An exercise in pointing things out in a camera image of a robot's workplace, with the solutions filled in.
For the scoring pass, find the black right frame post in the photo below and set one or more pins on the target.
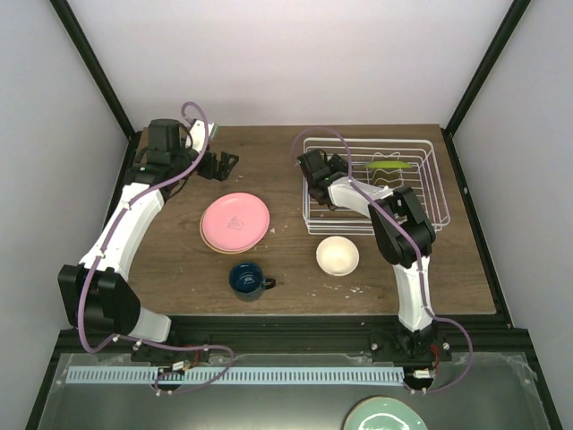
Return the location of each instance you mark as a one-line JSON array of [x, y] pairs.
[[500, 39]]

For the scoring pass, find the green plate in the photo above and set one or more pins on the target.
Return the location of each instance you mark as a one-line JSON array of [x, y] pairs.
[[387, 164]]

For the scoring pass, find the black left frame post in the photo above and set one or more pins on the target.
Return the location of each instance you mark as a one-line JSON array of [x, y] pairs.
[[73, 28]]

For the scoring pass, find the light blue slotted strip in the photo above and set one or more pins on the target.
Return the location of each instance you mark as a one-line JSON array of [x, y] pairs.
[[377, 376]]

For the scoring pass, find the dark blue mug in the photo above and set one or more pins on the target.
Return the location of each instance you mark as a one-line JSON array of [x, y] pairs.
[[248, 281]]

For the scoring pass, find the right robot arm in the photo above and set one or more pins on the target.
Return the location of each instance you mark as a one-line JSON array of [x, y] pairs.
[[403, 233]]

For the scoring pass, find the tan bottom plate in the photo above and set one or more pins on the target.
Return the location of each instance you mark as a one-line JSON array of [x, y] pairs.
[[216, 249]]

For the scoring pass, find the teal plate on wood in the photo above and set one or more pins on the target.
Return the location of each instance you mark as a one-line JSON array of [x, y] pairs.
[[379, 412]]

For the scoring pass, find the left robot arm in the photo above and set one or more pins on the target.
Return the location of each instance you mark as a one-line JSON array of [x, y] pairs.
[[95, 291]]

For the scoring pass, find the pink plate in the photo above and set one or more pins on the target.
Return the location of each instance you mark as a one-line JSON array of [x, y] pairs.
[[235, 221]]

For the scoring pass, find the white wire dish rack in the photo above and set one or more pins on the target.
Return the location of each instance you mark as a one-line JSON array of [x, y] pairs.
[[423, 178]]

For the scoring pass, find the beige floral bowl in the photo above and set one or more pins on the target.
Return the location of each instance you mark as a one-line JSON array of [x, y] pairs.
[[337, 256]]

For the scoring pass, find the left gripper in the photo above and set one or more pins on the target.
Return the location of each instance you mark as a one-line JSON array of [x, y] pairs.
[[222, 171]]

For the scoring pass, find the black frame post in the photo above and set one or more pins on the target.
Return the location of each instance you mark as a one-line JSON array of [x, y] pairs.
[[500, 39], [73, 28]]

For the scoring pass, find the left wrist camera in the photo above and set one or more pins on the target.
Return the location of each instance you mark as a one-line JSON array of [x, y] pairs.
[[197, 136]]

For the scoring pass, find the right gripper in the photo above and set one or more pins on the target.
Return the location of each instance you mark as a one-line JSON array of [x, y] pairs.
[[337, 165]]

